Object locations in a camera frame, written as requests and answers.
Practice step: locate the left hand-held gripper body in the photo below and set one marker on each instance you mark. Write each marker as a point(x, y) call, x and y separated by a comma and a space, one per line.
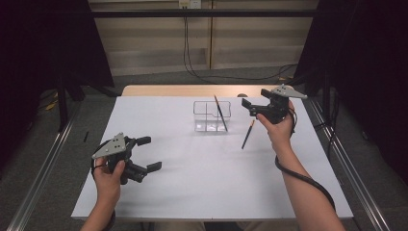
point(110, 147)

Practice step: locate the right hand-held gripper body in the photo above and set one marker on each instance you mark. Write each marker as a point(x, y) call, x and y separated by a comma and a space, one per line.
point(275, 107)

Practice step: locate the black pencil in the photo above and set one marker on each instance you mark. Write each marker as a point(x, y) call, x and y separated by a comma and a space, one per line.
point(248, 134)
point(221, 114)

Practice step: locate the clear plastic compartment holder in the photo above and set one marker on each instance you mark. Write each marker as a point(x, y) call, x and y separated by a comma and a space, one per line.
point(207, 125)

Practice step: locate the person's right hand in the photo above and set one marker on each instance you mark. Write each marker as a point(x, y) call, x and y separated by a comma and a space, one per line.
point(280, 134)

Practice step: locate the person's left hand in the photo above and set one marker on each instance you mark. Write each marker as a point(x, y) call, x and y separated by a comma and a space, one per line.
point(107, 186)

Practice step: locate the dark round table grommet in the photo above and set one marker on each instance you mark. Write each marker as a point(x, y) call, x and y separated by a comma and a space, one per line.
point(242, 95)

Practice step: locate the small black floor stick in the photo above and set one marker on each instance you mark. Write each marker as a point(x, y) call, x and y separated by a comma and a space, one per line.
point(86, 136)

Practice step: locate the black metal stand leg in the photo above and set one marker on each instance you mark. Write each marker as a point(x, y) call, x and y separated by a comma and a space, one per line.
point(62, 106)
point(326, 96)

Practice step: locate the white table sheet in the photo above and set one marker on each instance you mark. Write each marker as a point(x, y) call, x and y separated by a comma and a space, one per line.
point(198, 195)

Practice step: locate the yellow floor tape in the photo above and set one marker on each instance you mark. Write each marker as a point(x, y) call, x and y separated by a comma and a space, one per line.
point(51, 105)

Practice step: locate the black horizontal metal bar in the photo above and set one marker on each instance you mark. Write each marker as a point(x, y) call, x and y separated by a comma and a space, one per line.
point(198, 13)

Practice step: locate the black curtain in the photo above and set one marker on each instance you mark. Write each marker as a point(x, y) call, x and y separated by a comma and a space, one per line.
point(369, 64)
point(38, 48)

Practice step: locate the brass wall strip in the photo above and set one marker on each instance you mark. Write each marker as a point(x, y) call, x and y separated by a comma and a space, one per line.
point(211, 35)

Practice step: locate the silver metal floor rail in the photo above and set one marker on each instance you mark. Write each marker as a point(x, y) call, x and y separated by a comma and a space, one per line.
point(38, 179)
point(362, 186)

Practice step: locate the white wall socket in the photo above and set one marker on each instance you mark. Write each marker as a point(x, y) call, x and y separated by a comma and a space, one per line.
point(190, 3)

